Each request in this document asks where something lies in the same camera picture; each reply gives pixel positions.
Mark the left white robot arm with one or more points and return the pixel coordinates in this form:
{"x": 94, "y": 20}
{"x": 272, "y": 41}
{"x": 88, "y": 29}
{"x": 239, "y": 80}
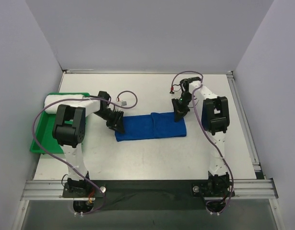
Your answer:
{"x": 69, "y": 132}

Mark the aluminium right rail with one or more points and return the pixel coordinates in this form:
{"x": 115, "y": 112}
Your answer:
{"x": 245, "y": 127}

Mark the aluminium rail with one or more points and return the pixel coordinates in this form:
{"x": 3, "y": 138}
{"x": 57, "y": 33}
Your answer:
{"x": 244, "y": 189}
{"x": 245, "y": 127}

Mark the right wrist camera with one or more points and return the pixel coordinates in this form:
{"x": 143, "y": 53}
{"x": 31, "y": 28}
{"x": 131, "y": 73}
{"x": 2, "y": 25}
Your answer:
{"x": 175, "y": 88}

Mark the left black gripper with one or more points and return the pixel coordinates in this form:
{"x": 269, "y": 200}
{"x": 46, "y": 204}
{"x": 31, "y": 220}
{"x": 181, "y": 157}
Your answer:
{"x": 115, "y": 119}

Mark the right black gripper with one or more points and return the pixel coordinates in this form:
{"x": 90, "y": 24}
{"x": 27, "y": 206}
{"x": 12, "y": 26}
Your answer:
{"x": 180, "y": 109}

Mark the rolled white towel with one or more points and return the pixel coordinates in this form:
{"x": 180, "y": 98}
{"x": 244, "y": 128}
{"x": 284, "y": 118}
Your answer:
{"x": 74, "y": 100}

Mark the green plastic tray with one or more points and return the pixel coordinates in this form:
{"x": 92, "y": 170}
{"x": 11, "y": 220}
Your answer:
{"x": 45, "y": 126}

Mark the aluminium front rail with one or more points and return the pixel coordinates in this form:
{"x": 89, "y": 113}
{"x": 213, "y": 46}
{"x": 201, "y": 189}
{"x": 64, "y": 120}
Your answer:
{"x": 244, "y": 189}

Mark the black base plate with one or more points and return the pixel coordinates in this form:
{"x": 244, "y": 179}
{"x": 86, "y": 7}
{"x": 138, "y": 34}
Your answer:
{"x": 211, "y": 194}

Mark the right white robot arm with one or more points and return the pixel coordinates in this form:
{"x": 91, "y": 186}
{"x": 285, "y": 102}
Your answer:
{"x": 212, "y": 112}

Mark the blue towel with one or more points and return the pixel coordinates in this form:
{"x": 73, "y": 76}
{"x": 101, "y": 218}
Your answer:
{"x": 152, "y": 126}

